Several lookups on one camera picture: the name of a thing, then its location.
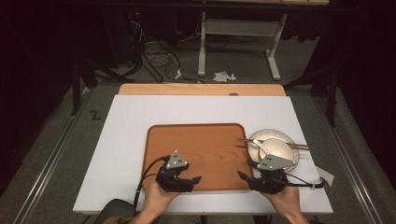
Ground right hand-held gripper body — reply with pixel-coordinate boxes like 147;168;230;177
247;154;295;195

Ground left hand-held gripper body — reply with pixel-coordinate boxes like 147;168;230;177
155;150;196;193

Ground white ceramic spoon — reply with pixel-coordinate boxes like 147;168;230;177
252;138;273;157

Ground brown wooden chopstick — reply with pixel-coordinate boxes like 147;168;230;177
237;139;310;151
237;137;310;148

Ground brown wooden tray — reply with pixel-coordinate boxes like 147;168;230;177
141;123;255;191

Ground white round plate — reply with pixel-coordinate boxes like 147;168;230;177
247;128;301;174

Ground white bowl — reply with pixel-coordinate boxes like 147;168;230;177
259;137;295;163

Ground person's left hand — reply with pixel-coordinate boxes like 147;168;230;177
141;180;182;219

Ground person's right hand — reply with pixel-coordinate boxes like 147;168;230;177
261;184;303;217

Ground white paper tag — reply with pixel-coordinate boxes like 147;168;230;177
315;166;335;188

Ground white table cover board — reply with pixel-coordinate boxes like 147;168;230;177
72;94;334;216

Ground wooden table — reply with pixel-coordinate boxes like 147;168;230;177
118;82;287;97

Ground crumpled white paper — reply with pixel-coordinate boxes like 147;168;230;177
212;70;237;83

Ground black stand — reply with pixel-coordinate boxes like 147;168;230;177
70;58;139;117
282;65;340;128

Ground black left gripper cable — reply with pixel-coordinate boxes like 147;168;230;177
133;155;171;216

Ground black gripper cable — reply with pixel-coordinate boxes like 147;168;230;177
133;155;171;216
285;173;327;190

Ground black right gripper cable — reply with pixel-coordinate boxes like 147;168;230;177
285;173;327;190

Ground aluminium floor rail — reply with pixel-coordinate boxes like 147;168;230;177
11;88;92;224
312;95;385;224

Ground bundle of floor cables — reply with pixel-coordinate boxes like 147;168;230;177
125;10;207;85

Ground white metal desk frame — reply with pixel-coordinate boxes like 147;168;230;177
197;11;288;82

